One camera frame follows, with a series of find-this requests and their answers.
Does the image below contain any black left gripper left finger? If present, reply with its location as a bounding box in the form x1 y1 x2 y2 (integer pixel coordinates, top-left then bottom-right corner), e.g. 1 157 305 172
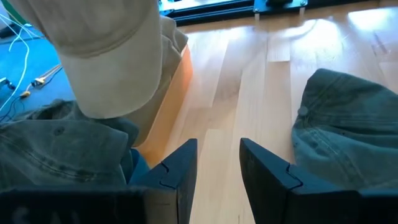
127 138 198 224

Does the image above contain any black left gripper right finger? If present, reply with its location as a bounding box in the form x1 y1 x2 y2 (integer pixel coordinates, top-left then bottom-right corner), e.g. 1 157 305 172
238 138 363 224

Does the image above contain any olive green baseball cap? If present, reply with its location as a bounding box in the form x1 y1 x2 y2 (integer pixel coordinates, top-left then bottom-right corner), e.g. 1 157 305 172
291 68 398 191
0 98 140 191

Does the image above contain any orange plastic bin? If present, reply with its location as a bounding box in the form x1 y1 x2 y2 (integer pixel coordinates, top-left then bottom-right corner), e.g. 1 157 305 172
136 45 194 167

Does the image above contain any black aluminium table frame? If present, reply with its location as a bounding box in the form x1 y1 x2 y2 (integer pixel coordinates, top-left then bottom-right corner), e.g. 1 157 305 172
158 0 380 27

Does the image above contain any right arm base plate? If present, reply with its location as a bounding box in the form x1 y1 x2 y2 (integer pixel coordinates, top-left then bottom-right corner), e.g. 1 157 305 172
252 0 309 14

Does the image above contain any white floor cable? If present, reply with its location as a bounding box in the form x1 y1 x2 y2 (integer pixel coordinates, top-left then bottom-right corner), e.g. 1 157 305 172
0 14 32 113

